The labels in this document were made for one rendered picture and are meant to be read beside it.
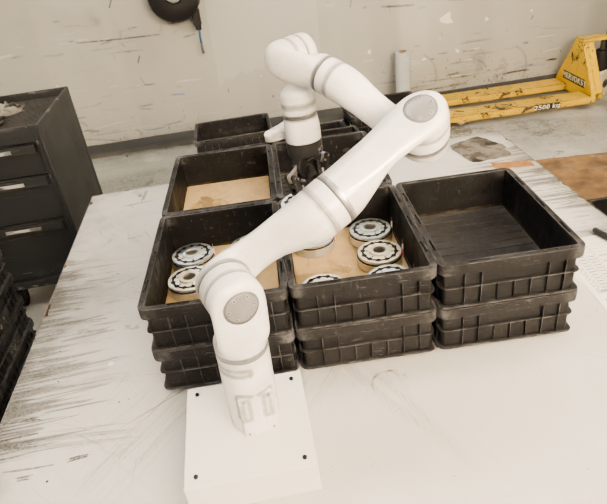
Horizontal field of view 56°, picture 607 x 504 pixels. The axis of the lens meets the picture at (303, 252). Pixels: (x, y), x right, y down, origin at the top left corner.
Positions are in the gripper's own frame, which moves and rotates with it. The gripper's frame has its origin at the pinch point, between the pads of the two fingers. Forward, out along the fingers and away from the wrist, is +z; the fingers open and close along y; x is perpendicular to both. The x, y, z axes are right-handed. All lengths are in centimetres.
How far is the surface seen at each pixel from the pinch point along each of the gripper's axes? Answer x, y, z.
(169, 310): 8.2, -38.2, 7.3
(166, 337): 11.0, -39.2, 14.6
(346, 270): -6.8, 0.2, 17.8
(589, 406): -61, -2, 32
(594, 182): -11, 237, 107
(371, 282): -21.3, -11.4, 8.8
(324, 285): -14.5, -17.6, 7.6
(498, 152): -3, 104, 33
